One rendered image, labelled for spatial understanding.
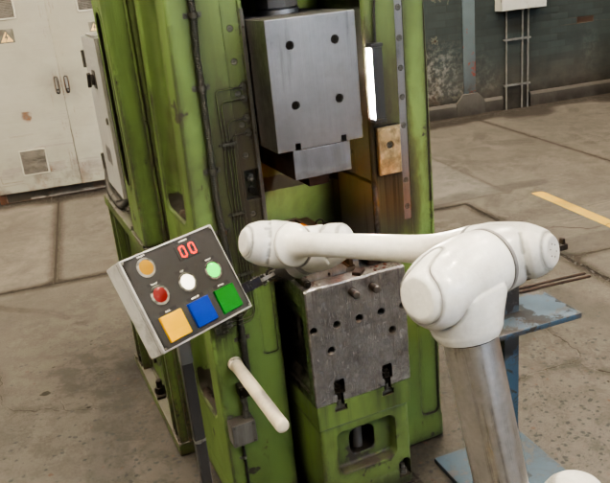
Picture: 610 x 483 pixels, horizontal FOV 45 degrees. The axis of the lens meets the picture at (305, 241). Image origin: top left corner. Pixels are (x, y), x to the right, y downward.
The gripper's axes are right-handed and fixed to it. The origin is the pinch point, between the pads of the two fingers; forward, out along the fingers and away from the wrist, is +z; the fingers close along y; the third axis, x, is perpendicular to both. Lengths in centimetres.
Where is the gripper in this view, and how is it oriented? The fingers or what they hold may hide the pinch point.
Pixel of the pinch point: (251, 285)
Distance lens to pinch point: 208.3
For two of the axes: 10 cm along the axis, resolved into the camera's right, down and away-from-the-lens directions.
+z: -6.1, 3.2, 7.3
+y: 6.5, -3.3, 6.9
